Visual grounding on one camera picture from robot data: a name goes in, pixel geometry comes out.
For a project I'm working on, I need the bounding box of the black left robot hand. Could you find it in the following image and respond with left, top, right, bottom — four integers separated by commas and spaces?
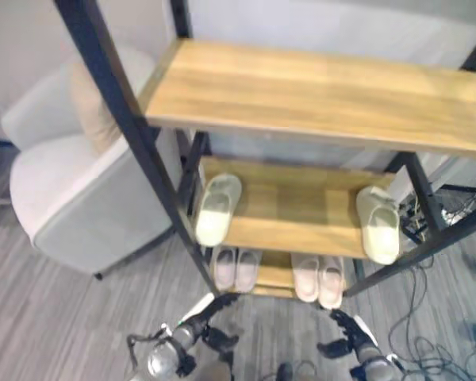
181, 294, 240, 355

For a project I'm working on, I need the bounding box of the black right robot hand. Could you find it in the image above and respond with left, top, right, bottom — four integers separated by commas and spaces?
317, 309, 377, 359

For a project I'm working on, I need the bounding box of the grey-pink slipper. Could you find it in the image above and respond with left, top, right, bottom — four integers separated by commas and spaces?
234, 248, 263, 294
211, 246, 238, 292

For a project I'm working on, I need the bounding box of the light pink slipper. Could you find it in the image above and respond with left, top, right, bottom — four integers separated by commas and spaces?
291, 253, 322, 303
317, 256, 347, 310

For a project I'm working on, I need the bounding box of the small wooden shelf board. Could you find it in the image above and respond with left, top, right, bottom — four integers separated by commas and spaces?
217, 246, 347, 299

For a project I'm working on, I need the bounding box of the dark robot foot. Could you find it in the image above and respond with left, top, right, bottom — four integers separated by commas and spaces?
276, 359, 315, 381

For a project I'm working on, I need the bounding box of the pale green slipper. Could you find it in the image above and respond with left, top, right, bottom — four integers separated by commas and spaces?
355, 185, 401, 266
194, 173, 244, 246

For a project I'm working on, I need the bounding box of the medium wooden shelf board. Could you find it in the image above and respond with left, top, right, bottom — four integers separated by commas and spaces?
200, 155, 397, 261

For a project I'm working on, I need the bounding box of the white power strip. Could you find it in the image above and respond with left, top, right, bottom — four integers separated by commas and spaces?
440, 207, 466, 224

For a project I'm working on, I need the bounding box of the white grey armchair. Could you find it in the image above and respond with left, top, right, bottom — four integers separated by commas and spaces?
0, 47, 207, 281

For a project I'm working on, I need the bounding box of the beige cushion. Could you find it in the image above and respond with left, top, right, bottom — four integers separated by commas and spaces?
68, 61, 122, 154

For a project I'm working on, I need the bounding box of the large wooden shelf board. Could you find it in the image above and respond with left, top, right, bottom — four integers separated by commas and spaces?
144, 38, 476, 159

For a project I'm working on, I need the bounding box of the black floor cable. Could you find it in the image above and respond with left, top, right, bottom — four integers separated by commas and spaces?
387, 253, 476, 381

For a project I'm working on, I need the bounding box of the tangled cable bundle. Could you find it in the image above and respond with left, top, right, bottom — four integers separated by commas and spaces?
398, 192, 432, 244

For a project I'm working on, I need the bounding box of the black metal rack frame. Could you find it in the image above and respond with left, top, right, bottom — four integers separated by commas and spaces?
53, 0, 476, 298

